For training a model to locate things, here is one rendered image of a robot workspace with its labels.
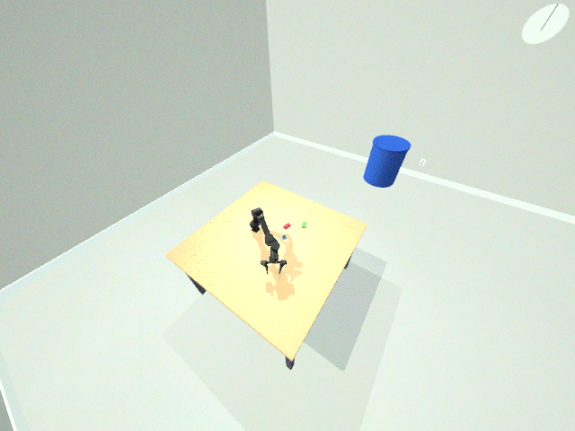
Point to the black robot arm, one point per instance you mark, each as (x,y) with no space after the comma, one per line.
(271,241)

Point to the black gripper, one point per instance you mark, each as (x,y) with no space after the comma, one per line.
(281,263)

